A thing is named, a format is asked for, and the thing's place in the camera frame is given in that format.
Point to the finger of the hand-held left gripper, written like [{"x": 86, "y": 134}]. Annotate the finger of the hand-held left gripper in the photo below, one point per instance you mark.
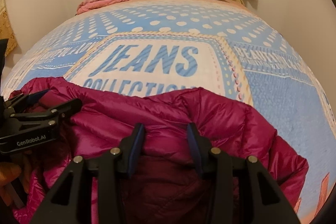
[
  {"x": 29, "y": 100},
  {"x": 60, "y": 108}
]

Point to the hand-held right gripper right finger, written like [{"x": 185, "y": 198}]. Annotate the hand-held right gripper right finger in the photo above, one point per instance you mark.
[{"x": 194, "y": 145}]

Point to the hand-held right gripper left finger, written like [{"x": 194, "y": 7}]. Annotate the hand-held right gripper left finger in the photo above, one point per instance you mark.
[{"x": 136, "y": 145}]

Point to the magenta puffer jacket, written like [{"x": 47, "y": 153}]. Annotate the magenta puffer jacket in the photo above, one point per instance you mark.
[{"x": 168, "y": 113}]

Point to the person's left hand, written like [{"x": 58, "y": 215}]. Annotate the person's left hand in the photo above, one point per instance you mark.
[{"x": 9, "y": 174}]

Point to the beige patterned side curtain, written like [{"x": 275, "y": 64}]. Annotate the beige patterned side curtain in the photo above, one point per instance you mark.
[{"x": 6, "y": 29}]

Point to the bed with pink blue cover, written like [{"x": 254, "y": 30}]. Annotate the bed with pink blue cover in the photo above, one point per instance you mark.
[{"x": 162, "y": 29}]

